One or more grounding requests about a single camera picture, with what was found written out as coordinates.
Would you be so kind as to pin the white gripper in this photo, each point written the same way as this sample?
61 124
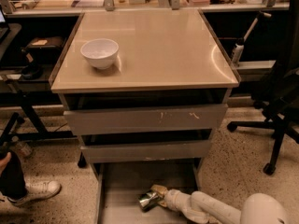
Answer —
173 198

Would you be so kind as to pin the green soda can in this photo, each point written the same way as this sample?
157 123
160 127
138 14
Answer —
148 200

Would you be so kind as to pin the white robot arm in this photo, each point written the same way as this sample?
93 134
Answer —
258 208

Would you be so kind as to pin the grey open bottom drawer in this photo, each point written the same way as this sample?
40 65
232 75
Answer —
125 195

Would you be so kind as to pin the grey middle drawer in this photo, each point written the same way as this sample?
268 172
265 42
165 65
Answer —
146 151

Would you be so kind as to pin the grey top drawer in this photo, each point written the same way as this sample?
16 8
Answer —
145 119

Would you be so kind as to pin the grey drawer cabinet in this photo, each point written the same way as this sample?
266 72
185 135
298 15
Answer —
166 58

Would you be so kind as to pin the white sneaker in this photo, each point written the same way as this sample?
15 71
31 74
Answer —
36 192

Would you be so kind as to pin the plastic water bottle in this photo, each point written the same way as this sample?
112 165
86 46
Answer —
22 146

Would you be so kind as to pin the white ceramic bowl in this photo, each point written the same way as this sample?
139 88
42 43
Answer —
100 53

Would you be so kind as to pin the black office chair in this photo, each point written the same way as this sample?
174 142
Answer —
277 93

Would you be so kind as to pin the black round object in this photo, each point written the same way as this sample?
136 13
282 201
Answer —
32 71

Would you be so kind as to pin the black box with label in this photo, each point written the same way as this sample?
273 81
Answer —
46 46

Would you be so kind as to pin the white handled tool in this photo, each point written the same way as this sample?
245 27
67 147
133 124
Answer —
240 43

